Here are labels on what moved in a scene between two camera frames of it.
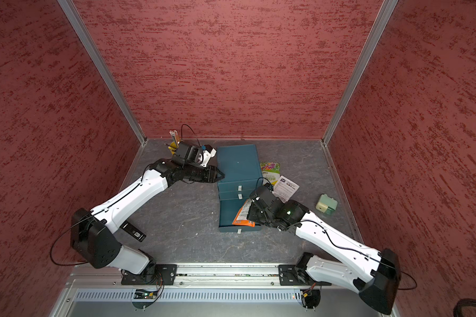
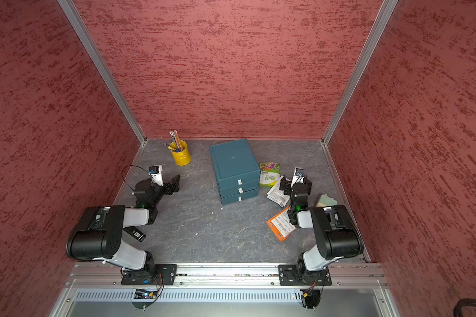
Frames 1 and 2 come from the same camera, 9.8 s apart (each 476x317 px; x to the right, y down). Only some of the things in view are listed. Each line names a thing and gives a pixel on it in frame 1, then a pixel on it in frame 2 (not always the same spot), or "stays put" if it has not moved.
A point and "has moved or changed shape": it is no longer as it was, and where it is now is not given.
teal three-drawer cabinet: x=241 y=166 has moved or changed shape
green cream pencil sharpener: x=326 y=205 stays put
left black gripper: x=211 y=175 -> x=170 y=191
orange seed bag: x=240 y=218 has moved or changed shape
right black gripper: x=252 y=215 -> x=286 y=185
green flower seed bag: x=270 y=171 stays put
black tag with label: x=130 y=228 stays put
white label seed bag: x=285 y=189 stays put
